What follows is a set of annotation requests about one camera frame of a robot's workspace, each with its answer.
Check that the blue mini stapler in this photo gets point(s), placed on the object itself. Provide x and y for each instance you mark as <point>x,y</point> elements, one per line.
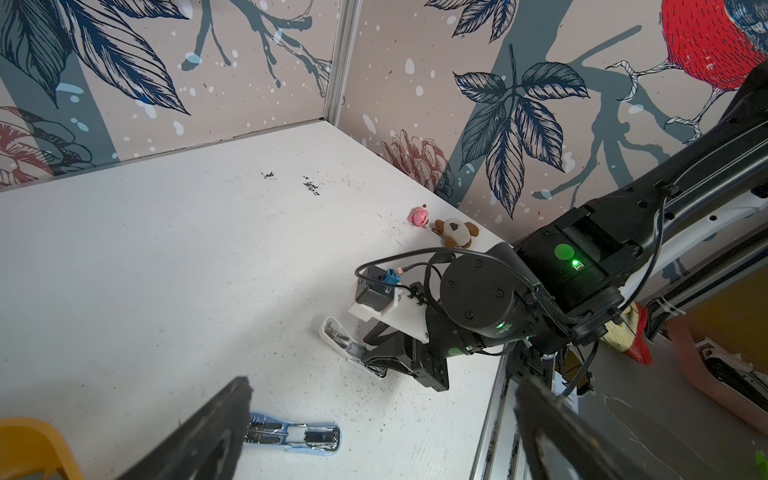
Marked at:
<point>322,438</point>

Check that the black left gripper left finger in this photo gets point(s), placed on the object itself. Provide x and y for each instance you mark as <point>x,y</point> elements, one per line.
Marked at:
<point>208,445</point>

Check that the brown plush dog toy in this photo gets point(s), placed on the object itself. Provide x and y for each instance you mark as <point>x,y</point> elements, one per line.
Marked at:
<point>455,233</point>

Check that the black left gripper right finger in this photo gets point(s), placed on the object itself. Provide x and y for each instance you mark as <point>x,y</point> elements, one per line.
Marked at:
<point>558,444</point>

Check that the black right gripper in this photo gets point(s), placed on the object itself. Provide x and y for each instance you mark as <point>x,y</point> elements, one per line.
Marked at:
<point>399,352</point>

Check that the pink pig toy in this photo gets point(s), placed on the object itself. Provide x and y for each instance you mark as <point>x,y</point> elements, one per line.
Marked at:
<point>419,216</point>

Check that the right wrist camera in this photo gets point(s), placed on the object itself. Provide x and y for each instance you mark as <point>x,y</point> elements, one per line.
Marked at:
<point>375,298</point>

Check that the yellow plastic tray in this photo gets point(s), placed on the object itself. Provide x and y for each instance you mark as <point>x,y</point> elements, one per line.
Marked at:
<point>30,446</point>

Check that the cassava chips bag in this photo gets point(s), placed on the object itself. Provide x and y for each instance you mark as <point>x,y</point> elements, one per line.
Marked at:
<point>627,337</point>

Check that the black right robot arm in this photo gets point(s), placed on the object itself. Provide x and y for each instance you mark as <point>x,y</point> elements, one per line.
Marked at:
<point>565,283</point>

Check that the white mini stapler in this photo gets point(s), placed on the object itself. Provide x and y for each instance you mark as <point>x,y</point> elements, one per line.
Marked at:
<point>335,335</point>

